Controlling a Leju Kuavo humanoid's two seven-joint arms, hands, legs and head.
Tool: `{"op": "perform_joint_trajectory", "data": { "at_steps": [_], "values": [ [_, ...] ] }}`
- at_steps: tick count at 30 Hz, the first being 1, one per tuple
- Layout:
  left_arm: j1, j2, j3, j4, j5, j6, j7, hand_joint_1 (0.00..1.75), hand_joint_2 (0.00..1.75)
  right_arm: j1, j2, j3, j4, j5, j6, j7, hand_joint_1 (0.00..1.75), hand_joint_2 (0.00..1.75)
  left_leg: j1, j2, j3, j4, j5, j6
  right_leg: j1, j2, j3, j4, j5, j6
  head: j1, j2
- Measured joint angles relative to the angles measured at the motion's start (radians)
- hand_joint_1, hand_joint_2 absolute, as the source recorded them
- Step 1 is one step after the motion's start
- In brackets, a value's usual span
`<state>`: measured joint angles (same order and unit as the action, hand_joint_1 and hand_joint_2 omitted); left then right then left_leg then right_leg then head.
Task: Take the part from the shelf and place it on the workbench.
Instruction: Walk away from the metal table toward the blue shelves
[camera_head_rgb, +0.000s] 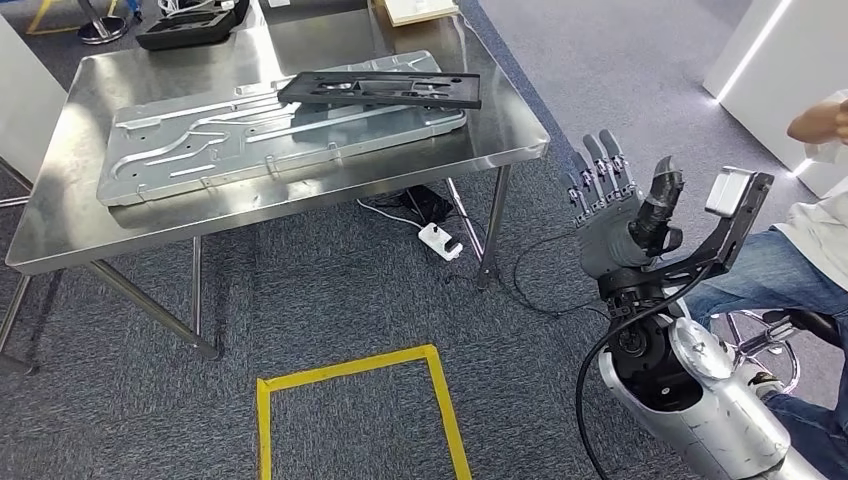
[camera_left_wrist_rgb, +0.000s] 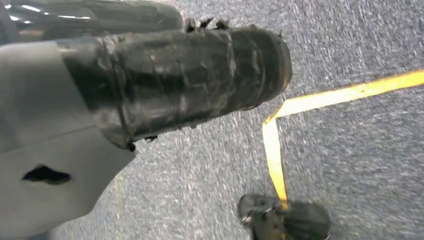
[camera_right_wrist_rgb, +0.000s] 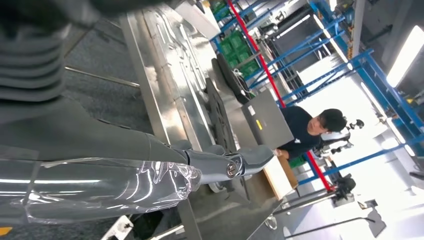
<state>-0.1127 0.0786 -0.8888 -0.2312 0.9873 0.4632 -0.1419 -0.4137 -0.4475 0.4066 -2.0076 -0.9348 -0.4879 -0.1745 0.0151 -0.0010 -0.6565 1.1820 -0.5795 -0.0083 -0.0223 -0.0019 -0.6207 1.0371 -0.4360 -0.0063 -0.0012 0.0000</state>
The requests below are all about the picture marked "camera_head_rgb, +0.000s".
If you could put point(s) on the black plastic frame part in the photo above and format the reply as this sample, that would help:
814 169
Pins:
378 89

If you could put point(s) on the person's right forearm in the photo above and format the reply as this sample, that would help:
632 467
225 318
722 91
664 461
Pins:
818 122

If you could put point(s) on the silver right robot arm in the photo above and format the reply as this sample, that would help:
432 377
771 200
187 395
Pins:
702 411

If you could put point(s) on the stainless steel workbench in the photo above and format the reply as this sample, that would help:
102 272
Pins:
490 132

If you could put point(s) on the white power strip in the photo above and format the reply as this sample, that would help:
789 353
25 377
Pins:
440 242

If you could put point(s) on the black power adapter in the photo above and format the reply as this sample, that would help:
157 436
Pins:
424 202

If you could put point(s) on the yellow floor tape marking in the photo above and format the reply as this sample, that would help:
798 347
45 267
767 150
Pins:
344 371

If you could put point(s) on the brown cardboard box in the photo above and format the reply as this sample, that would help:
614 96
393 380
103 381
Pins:
417 10

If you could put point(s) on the stamped sheet metal panel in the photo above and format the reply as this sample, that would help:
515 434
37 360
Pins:
199 152

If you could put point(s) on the grey metal box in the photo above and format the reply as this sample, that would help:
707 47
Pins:
318 12

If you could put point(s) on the black foam case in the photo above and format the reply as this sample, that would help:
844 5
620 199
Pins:
185 30

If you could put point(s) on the chrome stool with black seat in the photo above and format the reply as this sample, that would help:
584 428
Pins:
762 344

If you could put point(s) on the person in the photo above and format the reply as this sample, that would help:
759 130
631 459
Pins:
795 265

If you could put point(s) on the chrome stand base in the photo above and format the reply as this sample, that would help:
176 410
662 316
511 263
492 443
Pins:
99 30

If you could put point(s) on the white cabinet with light strip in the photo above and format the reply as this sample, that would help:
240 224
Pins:
782 66

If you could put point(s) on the stainless steel side table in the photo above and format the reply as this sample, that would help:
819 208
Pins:
13 201

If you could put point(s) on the plain white cabinet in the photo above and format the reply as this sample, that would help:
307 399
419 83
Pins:
26 99

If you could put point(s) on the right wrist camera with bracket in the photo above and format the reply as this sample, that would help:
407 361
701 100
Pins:
729 192

